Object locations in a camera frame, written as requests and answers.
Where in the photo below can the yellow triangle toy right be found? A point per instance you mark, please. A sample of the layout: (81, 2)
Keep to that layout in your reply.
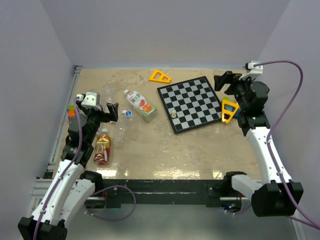
(228, 111)

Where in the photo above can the grapefruit tea bottle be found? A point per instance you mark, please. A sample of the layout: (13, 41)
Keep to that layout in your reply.
(145, 109)

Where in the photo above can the yellow triangle toy far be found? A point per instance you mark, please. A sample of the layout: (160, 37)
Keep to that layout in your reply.
(159, 77)

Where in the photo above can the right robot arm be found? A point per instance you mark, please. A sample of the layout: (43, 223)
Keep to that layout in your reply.
(277, 193)

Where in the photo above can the blue white bottle cap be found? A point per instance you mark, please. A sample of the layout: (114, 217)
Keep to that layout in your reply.
(127, 113)

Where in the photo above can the red label tea bottle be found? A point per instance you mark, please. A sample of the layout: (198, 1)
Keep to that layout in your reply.
(102, 148)

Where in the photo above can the white chess piece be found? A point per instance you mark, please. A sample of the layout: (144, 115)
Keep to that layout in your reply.
(174, 114)

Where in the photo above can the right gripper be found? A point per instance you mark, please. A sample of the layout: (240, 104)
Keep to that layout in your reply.
(227, 78)

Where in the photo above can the colourful toy car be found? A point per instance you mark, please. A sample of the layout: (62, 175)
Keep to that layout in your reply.
(71, 111)

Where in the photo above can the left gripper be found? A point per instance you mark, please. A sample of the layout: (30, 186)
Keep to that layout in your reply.
(112, 109)

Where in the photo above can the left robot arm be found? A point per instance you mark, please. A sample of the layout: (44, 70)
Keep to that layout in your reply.
(72, 184)

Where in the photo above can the black table front rail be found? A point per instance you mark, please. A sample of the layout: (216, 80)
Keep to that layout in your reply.
(112, 193)

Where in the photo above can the chessboard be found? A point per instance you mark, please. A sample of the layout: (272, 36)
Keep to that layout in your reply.
(193, 110)

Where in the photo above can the yellow triangle toy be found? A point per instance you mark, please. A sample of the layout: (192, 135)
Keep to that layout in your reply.
(159, 77)
(228, 111)

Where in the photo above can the clear Pocari bottle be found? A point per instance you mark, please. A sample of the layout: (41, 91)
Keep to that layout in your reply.
(122, 129)

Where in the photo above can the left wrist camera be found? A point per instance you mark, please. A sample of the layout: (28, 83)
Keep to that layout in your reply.
(90, 100)

